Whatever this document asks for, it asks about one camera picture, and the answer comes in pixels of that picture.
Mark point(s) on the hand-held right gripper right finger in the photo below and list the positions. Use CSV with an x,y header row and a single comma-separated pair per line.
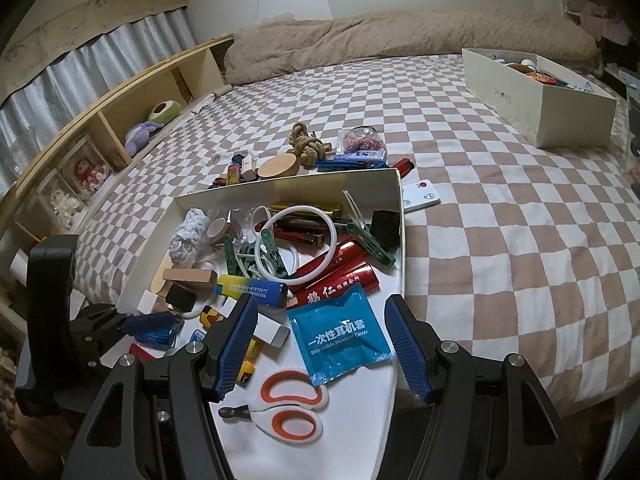
x,y
407,345

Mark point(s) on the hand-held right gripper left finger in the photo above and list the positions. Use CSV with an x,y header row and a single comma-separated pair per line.
x,y
237,345

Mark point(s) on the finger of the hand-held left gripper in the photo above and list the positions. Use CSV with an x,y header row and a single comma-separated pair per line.
x,y
150,322

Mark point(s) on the blue yellow printed lighter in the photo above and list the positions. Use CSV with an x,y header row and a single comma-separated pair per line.
x,y
250,291

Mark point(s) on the white orange scissors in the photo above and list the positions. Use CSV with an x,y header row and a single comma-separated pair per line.
x,y
265,406

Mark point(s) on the blue foil packet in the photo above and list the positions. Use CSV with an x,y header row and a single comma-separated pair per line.
x,y
340,340

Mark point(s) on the shallow white cardboard box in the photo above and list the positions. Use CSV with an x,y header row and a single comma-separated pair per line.
x,y
350,410

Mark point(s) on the small black cube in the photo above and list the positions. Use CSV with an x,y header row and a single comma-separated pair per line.
x,y
385,230

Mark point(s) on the dark red gold lighter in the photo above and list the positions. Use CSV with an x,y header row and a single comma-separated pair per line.
x,y
300,236

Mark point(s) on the white sponge block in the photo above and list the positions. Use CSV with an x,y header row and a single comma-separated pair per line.
x,y
147,302

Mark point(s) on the small white box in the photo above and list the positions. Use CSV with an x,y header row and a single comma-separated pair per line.
x,y
272,332

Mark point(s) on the black square sponge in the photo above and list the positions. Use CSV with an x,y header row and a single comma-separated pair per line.
x,y
181,299

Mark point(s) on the light wooden flat board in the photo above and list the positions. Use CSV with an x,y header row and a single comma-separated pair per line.
x,y
160,280

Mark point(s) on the tan rectangular block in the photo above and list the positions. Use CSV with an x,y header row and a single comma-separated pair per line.
x,y
190,276

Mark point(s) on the green clothes peg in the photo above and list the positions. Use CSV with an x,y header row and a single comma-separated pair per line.
x,y
372,246
230,260
272,260

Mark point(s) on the green clothespins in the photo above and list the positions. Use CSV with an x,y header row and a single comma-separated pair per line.
x,y
250,260

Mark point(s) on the grey yarn bundle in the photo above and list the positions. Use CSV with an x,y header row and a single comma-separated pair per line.
x,y
189,237

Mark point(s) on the clear display box with doll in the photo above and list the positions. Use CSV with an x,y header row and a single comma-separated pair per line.
x,y
90,167
62,202

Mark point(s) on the brown tape roll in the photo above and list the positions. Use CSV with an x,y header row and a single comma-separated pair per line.
x,y
216,232

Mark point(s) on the brown white checkered bedsheet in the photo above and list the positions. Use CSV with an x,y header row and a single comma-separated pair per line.
x,y
500,260

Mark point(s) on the white remote control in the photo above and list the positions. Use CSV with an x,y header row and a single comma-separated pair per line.
x,y
420,195

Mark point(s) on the translucent yellow red lighter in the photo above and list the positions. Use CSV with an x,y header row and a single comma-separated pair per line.
x,y
235,174

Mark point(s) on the white wooden block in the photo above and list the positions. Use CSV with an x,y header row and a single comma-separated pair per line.
x,y
249,166

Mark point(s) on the purple plush toy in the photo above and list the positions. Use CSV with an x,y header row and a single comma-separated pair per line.
x,y
140,137

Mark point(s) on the long blue lighter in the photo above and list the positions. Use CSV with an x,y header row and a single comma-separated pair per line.
x,y
350,164

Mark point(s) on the clear bag of pink beads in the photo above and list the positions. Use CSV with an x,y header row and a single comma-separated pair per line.
x,y
360,141

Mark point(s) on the green white tape roll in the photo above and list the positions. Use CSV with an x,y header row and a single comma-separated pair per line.
x,y
165,111

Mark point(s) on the white grey curtain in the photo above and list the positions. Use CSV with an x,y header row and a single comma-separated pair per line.
x,y
100,60

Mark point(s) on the wooden headboard shelf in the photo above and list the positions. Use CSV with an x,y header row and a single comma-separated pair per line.
x,y
150,67

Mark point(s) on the tall white cardboard box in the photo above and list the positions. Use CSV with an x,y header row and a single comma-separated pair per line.
x,y
500,90

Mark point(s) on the beige curtain valance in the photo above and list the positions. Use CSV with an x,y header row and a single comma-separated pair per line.
x,y
75,20

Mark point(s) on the beige duvet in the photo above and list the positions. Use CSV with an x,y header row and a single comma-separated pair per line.
x,y
400,35

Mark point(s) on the open closet with clothes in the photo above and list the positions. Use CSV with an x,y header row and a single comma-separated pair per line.
x,y
595,15

